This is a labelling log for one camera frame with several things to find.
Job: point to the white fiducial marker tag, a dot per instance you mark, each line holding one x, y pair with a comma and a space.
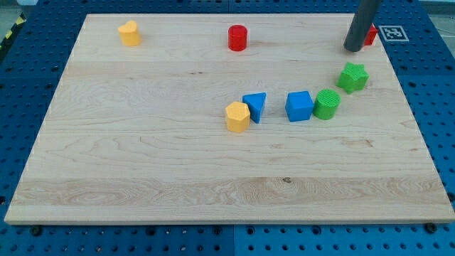
393, 33

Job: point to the yellow heart block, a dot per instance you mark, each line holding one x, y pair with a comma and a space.
129, 34

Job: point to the red block behind rod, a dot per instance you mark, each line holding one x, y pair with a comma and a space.
370, 37

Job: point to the red cylinder block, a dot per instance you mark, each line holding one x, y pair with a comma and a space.
237, 37

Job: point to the yellow hexagon block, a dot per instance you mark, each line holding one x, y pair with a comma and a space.
237, 116

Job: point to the black bolt left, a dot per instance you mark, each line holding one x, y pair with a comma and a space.
35, 230

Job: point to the black bolt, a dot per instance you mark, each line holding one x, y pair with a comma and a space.
430, 228
35, 230

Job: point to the black bolt right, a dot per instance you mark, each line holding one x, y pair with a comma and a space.
430, 228

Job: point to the blue triangle block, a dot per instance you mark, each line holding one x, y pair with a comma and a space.
255, 103

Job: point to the green cylinder block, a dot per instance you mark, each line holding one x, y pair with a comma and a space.
326, 104

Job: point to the green star block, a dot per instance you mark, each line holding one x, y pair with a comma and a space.
352, 78

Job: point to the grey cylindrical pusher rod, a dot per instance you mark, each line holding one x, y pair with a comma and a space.
361, 24

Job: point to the blue cube block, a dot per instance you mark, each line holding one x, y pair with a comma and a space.
299, 106

